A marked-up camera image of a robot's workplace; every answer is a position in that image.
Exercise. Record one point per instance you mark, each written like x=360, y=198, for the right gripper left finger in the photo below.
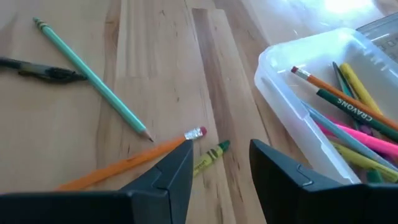
x=164, y=186

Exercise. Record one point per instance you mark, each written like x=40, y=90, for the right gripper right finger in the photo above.
x=286, y=186

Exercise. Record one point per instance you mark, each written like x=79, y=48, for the orange pencil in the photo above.
x=342, y=96
x=124, y=163

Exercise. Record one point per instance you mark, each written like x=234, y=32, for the olive crayon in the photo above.
x=211, y=155
x=367, y=161

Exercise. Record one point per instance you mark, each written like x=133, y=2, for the grey-blue pencil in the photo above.
x=342, y=132

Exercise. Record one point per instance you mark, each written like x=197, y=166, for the dark green crayon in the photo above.
x=374, y=176
x=354, y=112

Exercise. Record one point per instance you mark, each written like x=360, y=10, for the clear box with grey lid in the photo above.
x=280, y=93

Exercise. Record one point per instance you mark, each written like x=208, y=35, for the pink highlighter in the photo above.
x=373, y=141

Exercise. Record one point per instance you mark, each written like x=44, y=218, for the teal pencil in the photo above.
x=93, y=78

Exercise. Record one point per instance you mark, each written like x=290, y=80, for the black pen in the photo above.
x=46, y=72

